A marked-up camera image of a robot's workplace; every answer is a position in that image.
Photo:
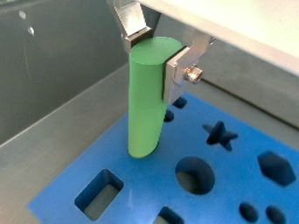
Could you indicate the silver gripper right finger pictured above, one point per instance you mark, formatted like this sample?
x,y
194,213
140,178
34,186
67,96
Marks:
x,y
180,68

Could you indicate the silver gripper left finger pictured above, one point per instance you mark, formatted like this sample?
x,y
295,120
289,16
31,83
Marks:
x,y
131,22

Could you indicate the green oval peg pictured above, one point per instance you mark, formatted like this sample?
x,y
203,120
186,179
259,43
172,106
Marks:
x,y
146,104

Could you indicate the blue foam shape board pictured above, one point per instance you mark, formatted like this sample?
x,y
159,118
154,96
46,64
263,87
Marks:
x,y
216,172

